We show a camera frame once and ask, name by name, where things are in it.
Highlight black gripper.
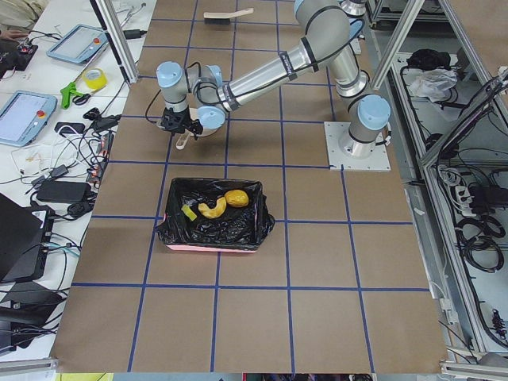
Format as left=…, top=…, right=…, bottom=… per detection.
left=159, top=108, right=203, bottom=140

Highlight yellow sponge piece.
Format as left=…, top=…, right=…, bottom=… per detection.
left=181, top=204, right=198, bottom=221

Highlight white hand brush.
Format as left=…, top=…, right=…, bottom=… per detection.
left=203, top=8, right=254, bottom=25

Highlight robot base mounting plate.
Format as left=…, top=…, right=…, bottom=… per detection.
left=324, top=121, right=391, bottom=172

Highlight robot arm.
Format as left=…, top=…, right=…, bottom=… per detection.
left=156, top=1, right=391, bottom=159

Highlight pink bin with black bag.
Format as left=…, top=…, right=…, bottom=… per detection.
left=156, top=178, right=275, bottom=252

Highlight yellow tape roll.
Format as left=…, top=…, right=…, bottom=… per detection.
left=82, top=67, right=107, bottom=90

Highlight black scissors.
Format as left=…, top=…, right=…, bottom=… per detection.
left=72, top=92, right=92, bottom=106

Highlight upper teach pendant tablet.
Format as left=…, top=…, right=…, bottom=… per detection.
left=46, top=24, right=107, bottom=64

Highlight teach pendant tablet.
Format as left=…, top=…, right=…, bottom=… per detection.
left=46, top=24, right=107, bottom=64
left=1, top=90, right=58, bottom=147

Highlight black power adapter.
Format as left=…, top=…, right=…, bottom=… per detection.
left=37, top=181, right=92, bottom=203

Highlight lower teach pendant tablet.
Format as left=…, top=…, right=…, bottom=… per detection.
left=1, top=90, right=58, bottom=147

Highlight black laptop computer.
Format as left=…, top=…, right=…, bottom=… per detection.
left=1, top=195, right=55, bottom=283

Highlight white crumpled cloth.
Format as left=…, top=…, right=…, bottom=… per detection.
left=409, top=68, right=457, bottom=102

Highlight green handled tool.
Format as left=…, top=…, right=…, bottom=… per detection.
left=60, top=79, right=81, bottom=110

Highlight aluminium frame post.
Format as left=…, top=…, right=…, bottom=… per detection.
left=90, top=0, right=139, bottom=84

